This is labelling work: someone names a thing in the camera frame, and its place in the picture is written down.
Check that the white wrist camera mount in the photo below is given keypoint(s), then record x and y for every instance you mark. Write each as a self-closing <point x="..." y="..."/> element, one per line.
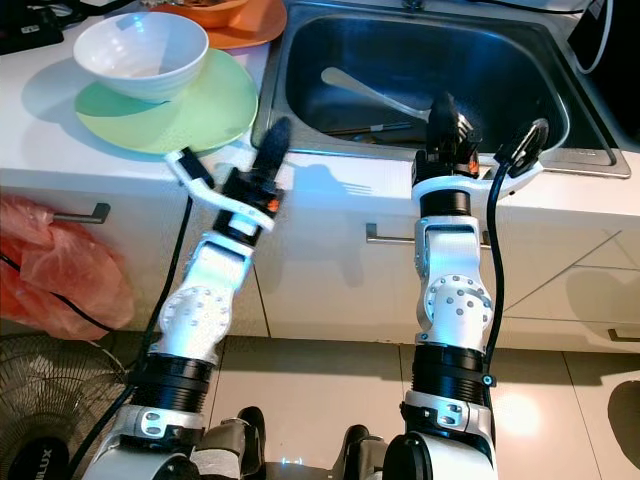
<point x="195" y="180"/>
<point x="445" y="190"/>

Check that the white kitchen base cabinet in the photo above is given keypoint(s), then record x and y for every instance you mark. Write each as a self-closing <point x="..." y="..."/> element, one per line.
<point x="330" y="290"/>

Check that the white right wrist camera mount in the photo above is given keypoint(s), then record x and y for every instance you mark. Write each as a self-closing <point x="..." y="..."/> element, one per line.
<point x="445" y="190"/>

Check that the orange bowl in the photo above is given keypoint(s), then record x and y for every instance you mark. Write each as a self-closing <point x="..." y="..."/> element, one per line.
<point x="235" y="14"/>

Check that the stainless steel sink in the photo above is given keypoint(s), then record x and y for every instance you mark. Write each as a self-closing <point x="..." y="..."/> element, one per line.
<point x="410" y="50"/>

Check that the brown food scraps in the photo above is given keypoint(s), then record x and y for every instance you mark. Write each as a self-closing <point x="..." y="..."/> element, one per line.
<point x="200" y="4"/>

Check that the orange plate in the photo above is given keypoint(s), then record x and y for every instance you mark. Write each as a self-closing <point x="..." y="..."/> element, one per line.
<point x="265" y="30"/>

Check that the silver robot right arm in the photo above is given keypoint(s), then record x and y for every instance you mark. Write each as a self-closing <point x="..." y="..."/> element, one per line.
<point x="455" y="265"/>

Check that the red plastic bag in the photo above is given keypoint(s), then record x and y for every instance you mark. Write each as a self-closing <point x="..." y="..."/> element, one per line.
<point x="70" y="270"/>

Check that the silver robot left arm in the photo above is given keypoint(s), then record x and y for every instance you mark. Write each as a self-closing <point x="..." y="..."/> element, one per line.
<point x="210" y="290"/>

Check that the grey black robot right leg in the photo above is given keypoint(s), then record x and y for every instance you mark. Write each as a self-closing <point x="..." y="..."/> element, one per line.
<point x="365" y="455"/>

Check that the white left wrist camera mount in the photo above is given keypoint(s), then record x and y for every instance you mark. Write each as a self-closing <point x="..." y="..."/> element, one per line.
<point x="195" y="180"/>

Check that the white bowl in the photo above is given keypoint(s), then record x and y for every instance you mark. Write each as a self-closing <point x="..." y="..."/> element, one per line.
<point x="140" y="50"/>

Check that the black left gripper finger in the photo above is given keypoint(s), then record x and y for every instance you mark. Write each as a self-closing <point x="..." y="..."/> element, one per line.
<point x="287" y="155"/>
<point x="274" y="145"/>

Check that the dark faucet base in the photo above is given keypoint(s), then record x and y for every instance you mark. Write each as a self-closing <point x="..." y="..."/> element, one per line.
<point x="415" y="4"/>

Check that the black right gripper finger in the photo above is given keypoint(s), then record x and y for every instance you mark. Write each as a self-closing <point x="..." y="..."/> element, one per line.
<point x="456" y="125"/>
<point x="438" y="122"/>

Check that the black power strip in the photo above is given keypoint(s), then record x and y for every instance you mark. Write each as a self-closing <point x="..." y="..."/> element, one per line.
<point x="25" y="30"/>

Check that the green plate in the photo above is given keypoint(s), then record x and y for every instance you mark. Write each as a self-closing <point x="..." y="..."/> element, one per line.
<point x="210" y="110"/>

